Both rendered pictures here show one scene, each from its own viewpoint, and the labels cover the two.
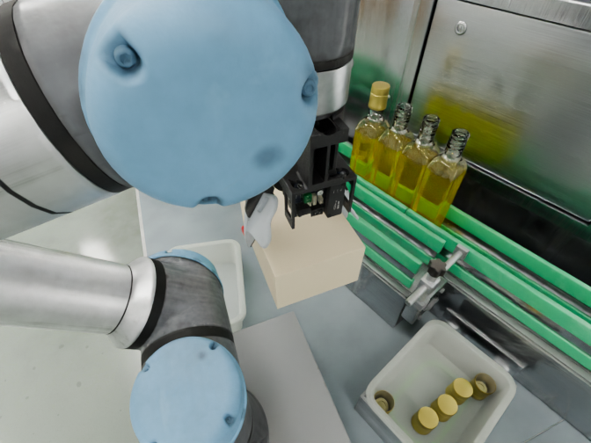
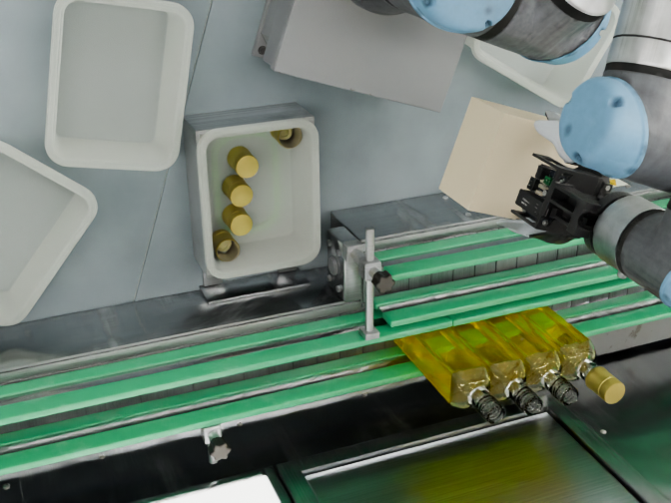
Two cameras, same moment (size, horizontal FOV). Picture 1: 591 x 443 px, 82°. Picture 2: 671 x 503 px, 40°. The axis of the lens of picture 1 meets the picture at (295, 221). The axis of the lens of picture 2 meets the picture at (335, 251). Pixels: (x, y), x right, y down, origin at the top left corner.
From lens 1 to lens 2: 0.68 m
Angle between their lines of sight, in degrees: 12
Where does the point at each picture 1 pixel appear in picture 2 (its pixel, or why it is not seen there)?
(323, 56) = (628, 239)
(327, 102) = (601, 231)
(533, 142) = (425, 490)
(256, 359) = (425, 38)
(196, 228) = not seen: hidden behind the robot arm
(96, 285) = not seen: outside the picture
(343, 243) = (485, 194)
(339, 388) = (322, 102)
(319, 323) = (396, 133)
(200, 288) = (541, 40)
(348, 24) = (634, 266)
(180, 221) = not seen: hidden behind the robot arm
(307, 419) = (339, 49)
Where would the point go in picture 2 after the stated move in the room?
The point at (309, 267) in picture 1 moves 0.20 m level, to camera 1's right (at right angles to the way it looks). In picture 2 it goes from (489, 148) to (383, 283)
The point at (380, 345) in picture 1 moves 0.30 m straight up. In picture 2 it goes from (325, 181) to (410, 258)
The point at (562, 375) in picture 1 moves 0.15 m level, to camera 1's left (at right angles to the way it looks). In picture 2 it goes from (189, 324) to (251, 241)
